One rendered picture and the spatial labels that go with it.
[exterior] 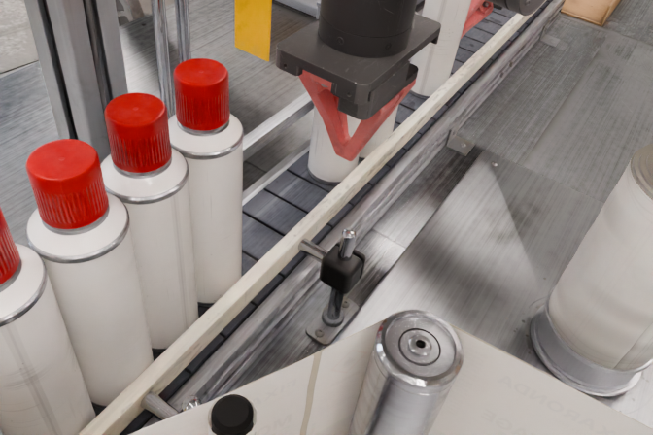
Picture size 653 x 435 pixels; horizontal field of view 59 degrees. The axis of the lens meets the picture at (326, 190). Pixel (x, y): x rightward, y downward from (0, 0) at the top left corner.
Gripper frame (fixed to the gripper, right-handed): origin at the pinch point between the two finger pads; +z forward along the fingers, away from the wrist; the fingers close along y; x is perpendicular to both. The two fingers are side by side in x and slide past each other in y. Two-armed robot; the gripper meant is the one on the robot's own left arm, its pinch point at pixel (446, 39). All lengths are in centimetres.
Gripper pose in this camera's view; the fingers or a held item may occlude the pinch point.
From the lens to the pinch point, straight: 77.8
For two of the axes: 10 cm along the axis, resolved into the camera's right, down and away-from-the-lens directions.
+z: -4.2, 9.0, 1.0
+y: 8.3, 4.3, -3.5
